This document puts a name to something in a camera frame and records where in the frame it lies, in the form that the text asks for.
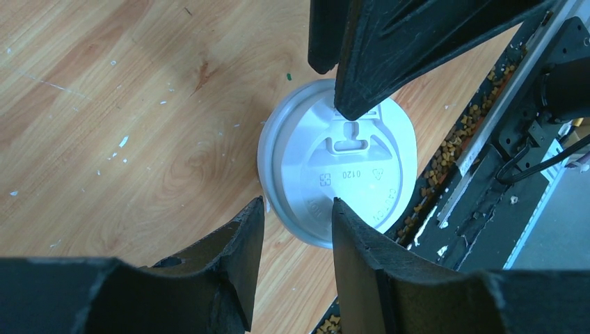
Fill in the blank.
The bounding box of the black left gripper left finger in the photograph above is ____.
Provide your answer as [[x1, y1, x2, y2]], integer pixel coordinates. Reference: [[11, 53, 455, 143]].
[[1, 197, 264, 333]]

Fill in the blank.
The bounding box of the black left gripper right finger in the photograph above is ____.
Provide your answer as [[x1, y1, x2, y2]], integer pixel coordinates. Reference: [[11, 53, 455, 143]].
[[331, 198, 589, 333]]

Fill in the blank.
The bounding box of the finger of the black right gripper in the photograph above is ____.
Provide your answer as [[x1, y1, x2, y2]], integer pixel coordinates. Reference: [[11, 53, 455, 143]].
[[308, 0, 351, 74], [334, 0, 555, 120]]

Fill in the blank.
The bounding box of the white coffee cup lid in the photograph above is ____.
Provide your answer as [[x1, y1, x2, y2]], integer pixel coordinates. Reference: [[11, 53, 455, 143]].
[[257, 79, 417, 248]]

